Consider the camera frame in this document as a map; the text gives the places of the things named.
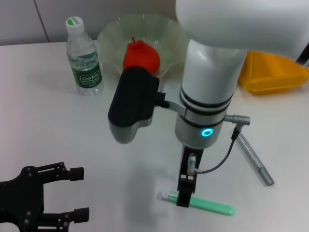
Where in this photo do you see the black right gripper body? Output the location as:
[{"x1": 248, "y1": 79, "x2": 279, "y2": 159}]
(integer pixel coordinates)
[{"x1": 180, "y1": 144, "x2": 205, "y2": 179}]

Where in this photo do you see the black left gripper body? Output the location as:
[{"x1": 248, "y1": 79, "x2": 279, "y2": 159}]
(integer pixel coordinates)
[{"x1": 0, "y1": 165, "x2": 46, "y2": 232}]

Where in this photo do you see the clear green-label water bottle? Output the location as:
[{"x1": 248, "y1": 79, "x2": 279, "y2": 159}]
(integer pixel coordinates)
[{"x1": 65, "y1": 15, "x2": 105, "y2": 96}]

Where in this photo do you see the orange-red knitted fruit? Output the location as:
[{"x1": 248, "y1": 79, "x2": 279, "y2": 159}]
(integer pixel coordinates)
[{"x1": 122, "y1": 36, "x2": 161, "y2": 74}]

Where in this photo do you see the grey marker pen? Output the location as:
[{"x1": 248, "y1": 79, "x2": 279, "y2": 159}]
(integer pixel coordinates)
[{"x1": 235, "y1": 132, "x2": 275, "y2": 187}]

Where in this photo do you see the wavy translucent glass fruit plate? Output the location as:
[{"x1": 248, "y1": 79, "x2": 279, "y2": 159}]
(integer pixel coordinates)
[{"x1": 97, "y1": 13, "x2": 191, "y2": 78}]

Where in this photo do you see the yellow plastic bin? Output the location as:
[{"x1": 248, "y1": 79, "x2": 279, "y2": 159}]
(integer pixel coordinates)
[{"x1": 238, "y1": 49, "x2": 309, "y2": 95}]

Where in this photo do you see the right gripper cable with plug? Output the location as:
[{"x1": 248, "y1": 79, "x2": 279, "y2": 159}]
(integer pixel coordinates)
[{"x1": 188, "y1": 114, "x2": 251, "y2": 174}]

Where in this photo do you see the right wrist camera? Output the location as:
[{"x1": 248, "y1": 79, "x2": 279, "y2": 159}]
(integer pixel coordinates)
[{"x1": 108, "y1": 66, "x2": 167, "y2": 145}]

